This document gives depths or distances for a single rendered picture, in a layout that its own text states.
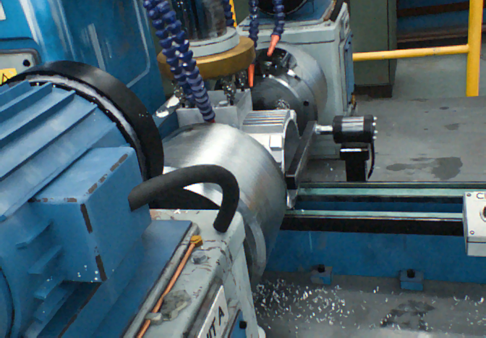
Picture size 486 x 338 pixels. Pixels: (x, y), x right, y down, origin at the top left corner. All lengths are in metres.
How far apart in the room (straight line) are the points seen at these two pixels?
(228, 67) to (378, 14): 3.18
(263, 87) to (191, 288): 0.75
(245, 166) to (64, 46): 0.37
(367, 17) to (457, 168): 2.72
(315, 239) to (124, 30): 0.56
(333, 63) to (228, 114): 0.50
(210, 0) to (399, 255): 0.57
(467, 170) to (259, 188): 0.77
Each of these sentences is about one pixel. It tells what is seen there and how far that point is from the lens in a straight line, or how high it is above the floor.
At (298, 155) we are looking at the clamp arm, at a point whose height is 1.03.
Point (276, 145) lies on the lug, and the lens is 1.03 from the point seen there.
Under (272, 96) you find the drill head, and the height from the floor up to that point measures 1.09.
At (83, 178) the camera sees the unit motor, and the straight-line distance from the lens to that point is 0.45.
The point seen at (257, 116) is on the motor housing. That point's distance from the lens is 1.09.
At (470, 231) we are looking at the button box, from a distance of 0.81.
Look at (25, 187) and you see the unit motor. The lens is 0.45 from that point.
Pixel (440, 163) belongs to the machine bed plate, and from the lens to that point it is 1.55.
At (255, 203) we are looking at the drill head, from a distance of 0.82.
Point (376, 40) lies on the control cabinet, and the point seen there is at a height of 0.43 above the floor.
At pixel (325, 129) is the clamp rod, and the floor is 1.02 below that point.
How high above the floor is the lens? 1.49
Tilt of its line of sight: 24 degrees down
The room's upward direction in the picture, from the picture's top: 9 degrees counter-clockwise
